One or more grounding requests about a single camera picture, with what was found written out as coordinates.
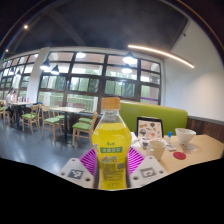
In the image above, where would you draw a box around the flat round red coaster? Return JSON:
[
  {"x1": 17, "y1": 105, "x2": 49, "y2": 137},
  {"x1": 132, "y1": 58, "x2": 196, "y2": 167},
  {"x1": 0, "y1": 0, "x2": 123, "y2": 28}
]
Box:
[{"x1": 172, "y1": 151, "x2": 187, "y2": 161}]

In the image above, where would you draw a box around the white mug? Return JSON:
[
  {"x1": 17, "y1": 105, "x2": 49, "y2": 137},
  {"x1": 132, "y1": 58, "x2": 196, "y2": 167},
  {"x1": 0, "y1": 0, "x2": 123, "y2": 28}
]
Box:
[{"x1": 145, "y1": 138, "x2": 167, "y2": 162}]

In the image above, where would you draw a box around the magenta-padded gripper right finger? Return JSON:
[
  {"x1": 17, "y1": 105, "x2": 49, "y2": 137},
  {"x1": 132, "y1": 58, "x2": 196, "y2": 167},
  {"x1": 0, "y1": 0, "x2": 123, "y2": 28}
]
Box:
[{"x1": 126, "y1": 146, "x2": 169, "y2": 189}]

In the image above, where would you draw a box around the group of wooden chairs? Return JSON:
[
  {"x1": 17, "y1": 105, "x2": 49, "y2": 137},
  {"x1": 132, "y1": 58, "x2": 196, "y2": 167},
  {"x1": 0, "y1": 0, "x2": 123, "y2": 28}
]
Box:
[{"x1": 0, "y1": 99, "x2": 99, "y2": 148}]

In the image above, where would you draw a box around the long linear ceiling light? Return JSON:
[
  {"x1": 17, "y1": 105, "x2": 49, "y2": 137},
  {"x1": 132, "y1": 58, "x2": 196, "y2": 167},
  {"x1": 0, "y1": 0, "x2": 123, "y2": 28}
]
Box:
[{"x1": 127, "y1": 44, "x2": 195, "y2": 69}]

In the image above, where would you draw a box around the wooden dining table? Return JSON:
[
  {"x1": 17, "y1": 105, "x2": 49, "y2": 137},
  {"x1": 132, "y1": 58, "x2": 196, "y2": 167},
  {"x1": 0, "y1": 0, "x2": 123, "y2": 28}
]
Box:
[
  {"x1": 49, "y1": 106, "x2": 86, "y2": 144},
  {"x1": 8, "y1": 101, "x2": 38, "y2": 129}
]

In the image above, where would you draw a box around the yellow drink bottle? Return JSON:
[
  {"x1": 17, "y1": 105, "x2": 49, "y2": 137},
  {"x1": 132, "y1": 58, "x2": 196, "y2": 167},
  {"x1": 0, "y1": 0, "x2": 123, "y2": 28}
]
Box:
[{"x1": 91, "y1": 96, "x2": 133, "y2": 191}]

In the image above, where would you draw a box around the person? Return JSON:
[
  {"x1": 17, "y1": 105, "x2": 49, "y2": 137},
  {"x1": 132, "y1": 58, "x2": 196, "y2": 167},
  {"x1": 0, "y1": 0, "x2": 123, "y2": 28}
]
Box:
[{"x1": 4, "y1": 87, "x2": 18, "y2": 118}]

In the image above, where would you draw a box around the group of pendant lamps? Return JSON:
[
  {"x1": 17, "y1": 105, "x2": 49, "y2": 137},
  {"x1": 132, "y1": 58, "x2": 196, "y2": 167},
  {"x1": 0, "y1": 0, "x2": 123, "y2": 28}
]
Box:
[{"x1": 6, "y1": 51, "x2": 138, "y2": 76}]

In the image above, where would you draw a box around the white bowl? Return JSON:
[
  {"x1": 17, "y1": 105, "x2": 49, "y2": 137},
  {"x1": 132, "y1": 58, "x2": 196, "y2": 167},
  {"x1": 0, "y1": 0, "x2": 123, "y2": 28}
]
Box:
[{"x1": 174, "y1": 127, "x2": 197, "y2": 145}]

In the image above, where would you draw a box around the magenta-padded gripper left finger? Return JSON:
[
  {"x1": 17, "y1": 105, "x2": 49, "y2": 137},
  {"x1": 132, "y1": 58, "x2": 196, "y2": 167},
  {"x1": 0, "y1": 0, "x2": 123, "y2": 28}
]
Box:
[{"x1": 59, "y1": 147, "x2": 100, "y2": 189}]

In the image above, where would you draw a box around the black framed picture stand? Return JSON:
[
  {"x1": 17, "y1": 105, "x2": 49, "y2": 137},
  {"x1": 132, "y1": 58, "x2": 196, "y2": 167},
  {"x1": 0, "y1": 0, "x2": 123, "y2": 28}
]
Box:
[{"x1": 135, "y1": 116, "x2": 165, "y2": 141}]

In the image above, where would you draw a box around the green upholstered bench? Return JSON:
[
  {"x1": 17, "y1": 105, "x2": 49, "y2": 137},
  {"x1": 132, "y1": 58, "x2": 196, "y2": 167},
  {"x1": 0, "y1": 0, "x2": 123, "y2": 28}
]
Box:
[{"x1": 118, "y1": 101, "x2": 189, "y2": 136}]

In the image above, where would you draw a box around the small blue-capped bottle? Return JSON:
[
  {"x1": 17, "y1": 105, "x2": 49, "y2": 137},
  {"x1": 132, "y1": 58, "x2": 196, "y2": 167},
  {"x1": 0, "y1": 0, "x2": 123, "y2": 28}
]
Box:
[{"x1": 166, "y1": 130, "x2": 174, "y2": 144}]

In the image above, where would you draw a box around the large dark-framed gridded window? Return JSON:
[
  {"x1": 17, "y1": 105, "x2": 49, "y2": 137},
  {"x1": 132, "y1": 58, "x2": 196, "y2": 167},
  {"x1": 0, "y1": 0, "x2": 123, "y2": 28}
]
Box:
[{"x1": 0, "y1": 51, "x2": 163, "y2": 113}]

